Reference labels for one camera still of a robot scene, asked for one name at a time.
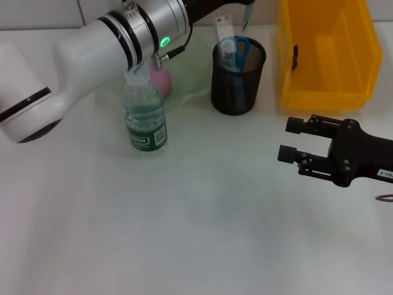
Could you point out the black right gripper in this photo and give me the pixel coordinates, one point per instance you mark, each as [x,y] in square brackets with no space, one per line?
[362,156]

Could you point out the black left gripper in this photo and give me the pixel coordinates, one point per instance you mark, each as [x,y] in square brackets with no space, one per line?
[208,7]

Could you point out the transparent plastic ruler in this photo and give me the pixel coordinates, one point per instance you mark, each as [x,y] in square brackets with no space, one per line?
[223,27]

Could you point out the white grey ballpoint pen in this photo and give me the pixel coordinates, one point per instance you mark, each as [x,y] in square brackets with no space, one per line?
[246,20]

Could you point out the blue scissors with sheath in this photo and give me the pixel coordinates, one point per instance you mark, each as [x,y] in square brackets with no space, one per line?
[244,50]

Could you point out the green plastic wrapper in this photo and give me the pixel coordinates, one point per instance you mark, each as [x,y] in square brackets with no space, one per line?
[295,56]

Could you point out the pink peach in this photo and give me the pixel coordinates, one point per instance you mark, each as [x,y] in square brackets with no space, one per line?
[163,80]

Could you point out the clear water bottle green label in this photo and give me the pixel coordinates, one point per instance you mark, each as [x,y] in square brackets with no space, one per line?
[144,123]

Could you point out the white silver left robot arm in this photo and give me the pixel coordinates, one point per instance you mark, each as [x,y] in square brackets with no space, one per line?
[76,61]

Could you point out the green glass fruit plate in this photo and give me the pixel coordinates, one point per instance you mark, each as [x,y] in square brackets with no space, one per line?
[193,61]

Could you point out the black mesh pen holder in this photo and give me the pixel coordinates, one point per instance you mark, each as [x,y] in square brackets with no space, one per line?
[233,92]

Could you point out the yellow plastic bin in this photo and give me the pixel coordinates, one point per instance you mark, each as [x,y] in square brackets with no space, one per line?
[334,77]

